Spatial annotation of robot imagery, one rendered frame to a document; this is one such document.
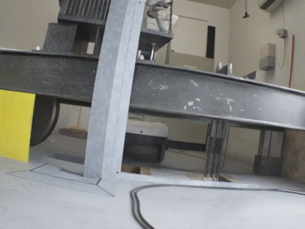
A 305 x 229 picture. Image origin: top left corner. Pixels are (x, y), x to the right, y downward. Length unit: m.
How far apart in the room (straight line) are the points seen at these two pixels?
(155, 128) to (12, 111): 1.32
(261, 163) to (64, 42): 1.91
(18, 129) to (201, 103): 1.08
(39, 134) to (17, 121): 0.35
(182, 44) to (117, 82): 3.78
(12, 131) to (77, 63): 0.57
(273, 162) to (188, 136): 2.40
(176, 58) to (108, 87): 3.45
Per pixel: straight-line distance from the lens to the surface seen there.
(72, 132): 4.16
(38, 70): 1.69
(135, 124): 2.37
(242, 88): 1.66
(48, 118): 1.90
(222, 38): 5.34
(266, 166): 2.54
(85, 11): 1.68
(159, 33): 1.68
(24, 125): 1.60
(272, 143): 2.57
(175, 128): 4.62
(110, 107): 1.37
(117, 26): 1.47
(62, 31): 1.69
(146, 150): 2.39
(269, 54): 3.27
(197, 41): 5.18
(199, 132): 4.70
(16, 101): 1.63
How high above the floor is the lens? 0.31
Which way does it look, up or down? 3 degrees up
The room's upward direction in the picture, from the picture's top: 8 degrees clockwise
